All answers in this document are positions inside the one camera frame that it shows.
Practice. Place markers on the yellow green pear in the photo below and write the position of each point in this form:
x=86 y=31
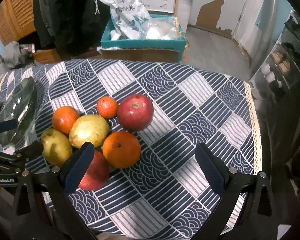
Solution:
x=89 y=128

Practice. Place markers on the brown cardboard box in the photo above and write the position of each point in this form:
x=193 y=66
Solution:
x=149 y=55

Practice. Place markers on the teal cardboard box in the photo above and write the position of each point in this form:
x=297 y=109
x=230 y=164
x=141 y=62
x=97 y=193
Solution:
x=108 y=44

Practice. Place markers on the large orange front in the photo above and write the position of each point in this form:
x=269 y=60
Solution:
x=121 y=149

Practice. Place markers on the blue white patterned tablecloth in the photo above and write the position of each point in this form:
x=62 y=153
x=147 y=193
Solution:
x=165 y=194

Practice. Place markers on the yellow green mango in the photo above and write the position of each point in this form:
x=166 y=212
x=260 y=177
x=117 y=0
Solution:
x=57 y=148

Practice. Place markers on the black hanging clothes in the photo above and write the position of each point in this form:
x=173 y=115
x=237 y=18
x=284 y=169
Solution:
x=72 y=27

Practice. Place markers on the large dark red apple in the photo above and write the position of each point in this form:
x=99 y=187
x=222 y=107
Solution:
x=135 y=112

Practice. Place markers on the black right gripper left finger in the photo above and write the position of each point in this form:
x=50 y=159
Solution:
x=42 y=209

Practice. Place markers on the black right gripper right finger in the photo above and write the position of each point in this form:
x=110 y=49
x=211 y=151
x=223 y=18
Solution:
x=257 y=217

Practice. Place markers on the shoe rack with shoes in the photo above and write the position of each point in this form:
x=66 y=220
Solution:
x=280 y=70

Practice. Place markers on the clear plastic bag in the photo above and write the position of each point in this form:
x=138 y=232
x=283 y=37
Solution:
x=160 y=28

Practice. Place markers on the small orange tangerine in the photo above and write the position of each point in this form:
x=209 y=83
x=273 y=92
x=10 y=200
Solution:
x=107 y=107

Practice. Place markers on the red apple front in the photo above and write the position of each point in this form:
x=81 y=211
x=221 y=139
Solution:
x=97 y=173

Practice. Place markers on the grey clothes pile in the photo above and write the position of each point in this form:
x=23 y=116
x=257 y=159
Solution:
x=17 y=55

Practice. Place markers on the wooden louvered cabinet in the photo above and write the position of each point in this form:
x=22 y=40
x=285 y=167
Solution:
x=16 y=20

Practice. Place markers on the dark glass bowl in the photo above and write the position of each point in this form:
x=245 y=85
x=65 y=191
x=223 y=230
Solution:
x=18 y=112

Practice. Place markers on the white blue printed bag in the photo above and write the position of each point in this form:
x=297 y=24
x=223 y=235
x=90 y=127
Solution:
x=127 y=17

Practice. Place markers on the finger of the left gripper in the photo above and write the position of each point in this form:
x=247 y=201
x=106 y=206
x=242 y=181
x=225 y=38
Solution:
x=5 y=126
x=30 y=152

